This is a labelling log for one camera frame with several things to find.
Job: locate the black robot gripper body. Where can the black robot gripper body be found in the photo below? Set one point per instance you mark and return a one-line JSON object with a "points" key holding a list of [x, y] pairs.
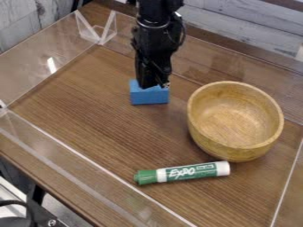
{"points": [[156, 41]]}

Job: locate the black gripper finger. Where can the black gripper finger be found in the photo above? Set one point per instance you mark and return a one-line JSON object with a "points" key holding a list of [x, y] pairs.
{"points": [[144, 75], [162, 75]]}

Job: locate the blue foam block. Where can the blue foam block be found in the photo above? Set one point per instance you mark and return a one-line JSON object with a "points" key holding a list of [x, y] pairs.
{"points": [[151, 96]]}

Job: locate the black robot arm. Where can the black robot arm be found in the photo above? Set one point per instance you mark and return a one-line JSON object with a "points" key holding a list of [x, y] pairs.
{"points": [[156, 11]]}

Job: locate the brown wooden bowl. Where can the brown wooden bowl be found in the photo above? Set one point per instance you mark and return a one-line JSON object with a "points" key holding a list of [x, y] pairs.
{"points": [[235, 120]]}

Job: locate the green Expo marker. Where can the green Expo marker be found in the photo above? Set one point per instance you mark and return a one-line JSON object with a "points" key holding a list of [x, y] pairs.
{"points": [[162, 175]]}

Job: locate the clear acrylic tray wall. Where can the clear acrylic tray wall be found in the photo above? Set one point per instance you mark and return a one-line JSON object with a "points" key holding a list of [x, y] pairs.
{"points": [[79, 139]]}

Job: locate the black metal bracket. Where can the black metal bracket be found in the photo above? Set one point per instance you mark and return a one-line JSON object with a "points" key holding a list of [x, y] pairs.
{"points": [[43, 217]]}

